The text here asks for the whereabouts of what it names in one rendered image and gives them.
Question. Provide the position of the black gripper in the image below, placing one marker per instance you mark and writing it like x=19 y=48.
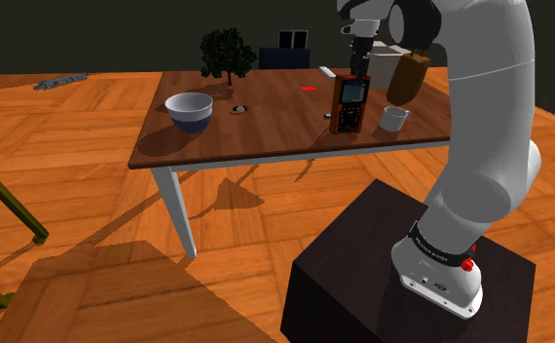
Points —
x=360 y=52

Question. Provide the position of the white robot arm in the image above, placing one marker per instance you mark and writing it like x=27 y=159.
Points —
x=491 y=95

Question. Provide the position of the white box furniture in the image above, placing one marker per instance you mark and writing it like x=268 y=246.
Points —
x=381 y=66

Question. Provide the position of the white flat remote control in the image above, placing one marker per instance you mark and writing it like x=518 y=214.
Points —
x=327 y=72

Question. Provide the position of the brown oblong bottle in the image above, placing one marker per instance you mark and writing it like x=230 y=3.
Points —
x=406 y=80

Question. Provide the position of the orange black handheld meter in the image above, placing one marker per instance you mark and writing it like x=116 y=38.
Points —
x=349 y=107

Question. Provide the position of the small red flat object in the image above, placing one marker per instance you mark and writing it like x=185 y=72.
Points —
x=309 y=88

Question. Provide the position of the white mug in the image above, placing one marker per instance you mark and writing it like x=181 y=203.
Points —
x=393 y=118

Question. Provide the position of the dark blue cabinet with frames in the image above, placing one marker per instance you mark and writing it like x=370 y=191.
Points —
x=284 y=54

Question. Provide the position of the brown wooden table white legs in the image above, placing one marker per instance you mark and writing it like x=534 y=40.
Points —
x=268 y=123

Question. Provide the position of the small grey round object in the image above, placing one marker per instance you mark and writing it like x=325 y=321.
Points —
x=240 y=109

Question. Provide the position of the small dark green tree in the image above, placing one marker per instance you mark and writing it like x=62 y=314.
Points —
x=225 y=54

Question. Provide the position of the white blue bowl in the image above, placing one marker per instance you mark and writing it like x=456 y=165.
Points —
x=189 y=111

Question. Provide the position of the dark robot stand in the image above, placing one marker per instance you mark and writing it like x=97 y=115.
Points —
x=353 y=285

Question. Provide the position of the grey cloth on floor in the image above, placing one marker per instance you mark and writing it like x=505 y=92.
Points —
x=59 y=81

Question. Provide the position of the olive green railing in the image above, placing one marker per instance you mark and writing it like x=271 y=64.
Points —
x=7 y=199

